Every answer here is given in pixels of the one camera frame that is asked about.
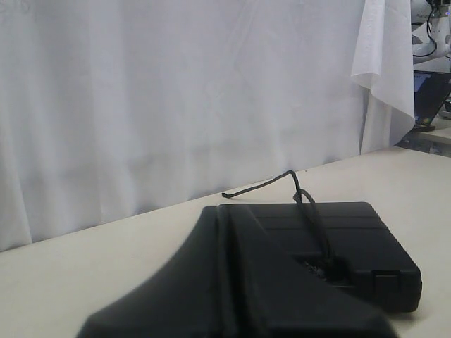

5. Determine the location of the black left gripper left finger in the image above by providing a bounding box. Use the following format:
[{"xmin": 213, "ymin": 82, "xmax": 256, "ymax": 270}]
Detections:
[{"xmin": 78, "ymin": 206, "xmax": 223, "ymax": 337}]

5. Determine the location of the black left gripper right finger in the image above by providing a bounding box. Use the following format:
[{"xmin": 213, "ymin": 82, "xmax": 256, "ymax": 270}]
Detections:
[{"xmin": 218, "ymin": 204, "xmax": 395, "ymax": 337}]

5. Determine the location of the black braided rope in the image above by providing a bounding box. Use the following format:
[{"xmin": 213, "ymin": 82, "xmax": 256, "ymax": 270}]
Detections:
[{"xmin": 221, "ymin": 170, "xmax": 350, "ymax": 282}]

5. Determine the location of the black plastic carrying case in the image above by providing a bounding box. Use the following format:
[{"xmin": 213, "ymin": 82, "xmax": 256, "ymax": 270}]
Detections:
[{"xmin": 238, "ymin": 202, "xmax": 422, "ymax": 313}]

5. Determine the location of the white backdrop curtain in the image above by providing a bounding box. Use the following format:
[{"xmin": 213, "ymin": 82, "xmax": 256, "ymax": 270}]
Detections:
[{"xmin": 1, "ymin": 1, "xmax": 414, "ymax": 250}]

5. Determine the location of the open laptop in background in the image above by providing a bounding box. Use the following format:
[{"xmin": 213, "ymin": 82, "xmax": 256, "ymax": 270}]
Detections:
[{"xmin": 414, "ymin": 70, "xmax": 450, "ymax": 127}]

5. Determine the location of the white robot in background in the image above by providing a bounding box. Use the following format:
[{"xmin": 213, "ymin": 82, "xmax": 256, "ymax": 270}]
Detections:
[{"xmin": 410, "ymin": 0, "xmax": 450, "ymax": 65}]

